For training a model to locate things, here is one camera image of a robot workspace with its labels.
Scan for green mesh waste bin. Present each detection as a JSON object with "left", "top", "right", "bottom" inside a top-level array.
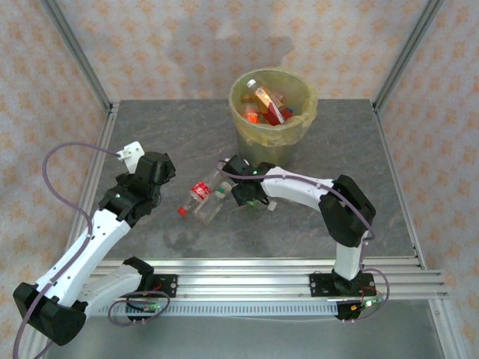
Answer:
[{"left": 228, "top": 65, "right": 320, "bottom": 172}]

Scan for slotted grey cable duct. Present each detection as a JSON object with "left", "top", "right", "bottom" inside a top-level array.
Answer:
[{"left": 85, "top": 301, "right": 340, "bottom": 318}]

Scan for aluminium frame post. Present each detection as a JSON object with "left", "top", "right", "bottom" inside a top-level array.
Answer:
[
  {"left": 373, "top": 0, "right": 446, "bottom": 109},
  {"left": 40, "top": 0, "right": 113, "bottom": 109}
]

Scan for clear bottle green cap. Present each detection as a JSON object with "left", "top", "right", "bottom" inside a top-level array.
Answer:
[{"left": 193, "top": 181, "right": 234, "bottom": 225}]

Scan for aluminium frame leg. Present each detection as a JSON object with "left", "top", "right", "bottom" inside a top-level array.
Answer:
[
  {"left": 20, "top": 317, "right": 52, "bottom": 359},
  {"left": 426, "top": 298, "right": 460, "bottom": 359}
]

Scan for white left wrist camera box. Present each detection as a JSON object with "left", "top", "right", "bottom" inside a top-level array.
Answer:
[{"left": 117, "top": 141, "right": 146, "bottom": 174}]

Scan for small green circuit board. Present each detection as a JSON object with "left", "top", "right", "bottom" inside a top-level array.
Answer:
[
  {"left": 350, "top": 297, "right": 385, "bottom": 312},
  {"left": 125, "top": 301, "right": 168, "bottom": 314}
]

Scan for gold and red label bottle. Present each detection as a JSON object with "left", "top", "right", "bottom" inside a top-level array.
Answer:
[{"left": 245, "top": 78, "right": 287, "bottom": 126}]

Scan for purple cable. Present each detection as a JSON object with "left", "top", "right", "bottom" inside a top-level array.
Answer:
[
  {"left": 12, "top": 141, "right": 171, "bottom": 359},
  {"left": 218, "top": 159, "right": 392, "bottom": 323}
]

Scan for red label cola bottle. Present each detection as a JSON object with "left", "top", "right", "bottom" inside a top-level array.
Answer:
[{"left": 177, "top": 161, "right": 226, "bottom": 218}]

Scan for green label clear bottle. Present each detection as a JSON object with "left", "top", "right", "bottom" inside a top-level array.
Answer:
[{"left": 245, "top": 197, "right": 278, "bottom": 212}]

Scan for aluminium front rail beam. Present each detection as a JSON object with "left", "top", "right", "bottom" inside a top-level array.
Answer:
[{"left": 39, "top": 257, "right": 449, "bottom": 301}]

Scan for yellow plastic bin liner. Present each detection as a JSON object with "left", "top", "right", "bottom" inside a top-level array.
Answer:
[{"left": 228, "top": 65, "right": 320, "bottom": 147}]

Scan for grey metal lower panel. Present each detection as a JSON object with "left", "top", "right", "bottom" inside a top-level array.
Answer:
[{"left": 40, "top": 316, "right": 446, "bottom": 359}]

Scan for aluminium table side rail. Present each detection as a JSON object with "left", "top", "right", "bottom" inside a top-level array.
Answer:
[
  {"left": 372, "top": 100, "right": 427, "bottom": 270},
  {"left": 59, "top": 100, "right": 120, "bottom": 270}
]

